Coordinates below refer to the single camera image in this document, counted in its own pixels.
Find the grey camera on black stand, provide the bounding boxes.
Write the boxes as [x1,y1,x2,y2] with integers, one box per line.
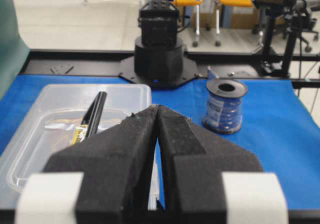
[252,0,299,78]

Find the black office chair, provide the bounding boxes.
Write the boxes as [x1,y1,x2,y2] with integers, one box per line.
[298,0,320,53]

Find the black handled tool in box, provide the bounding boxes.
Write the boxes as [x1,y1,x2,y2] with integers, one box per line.
[70,91,108,146]

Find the blue wire spool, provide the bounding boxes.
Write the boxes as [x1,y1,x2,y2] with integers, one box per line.
[202,78,248,135]

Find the left orange seat chair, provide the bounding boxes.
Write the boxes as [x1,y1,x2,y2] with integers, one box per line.
[173,0,203,47]

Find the green backdrop sheet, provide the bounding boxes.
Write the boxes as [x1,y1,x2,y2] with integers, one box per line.
[0,0,30,97]

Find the clear plastic tool box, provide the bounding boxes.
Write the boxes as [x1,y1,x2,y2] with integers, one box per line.
[0,84,152,210]

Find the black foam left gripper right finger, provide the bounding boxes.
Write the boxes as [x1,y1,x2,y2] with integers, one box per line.
[155,105,289,224]

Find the right orange seat chair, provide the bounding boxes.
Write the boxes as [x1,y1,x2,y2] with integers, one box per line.
[212,0,253,47]

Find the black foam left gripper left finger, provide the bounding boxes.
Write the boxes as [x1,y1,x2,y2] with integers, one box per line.
[14,104,159,224]

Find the orange seat chair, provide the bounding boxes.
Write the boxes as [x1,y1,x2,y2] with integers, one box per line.
[212,0,253,47]
[173,0,203,47]

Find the blue table mat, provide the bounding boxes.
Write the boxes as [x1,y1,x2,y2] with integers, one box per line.
[0,75,320,210]

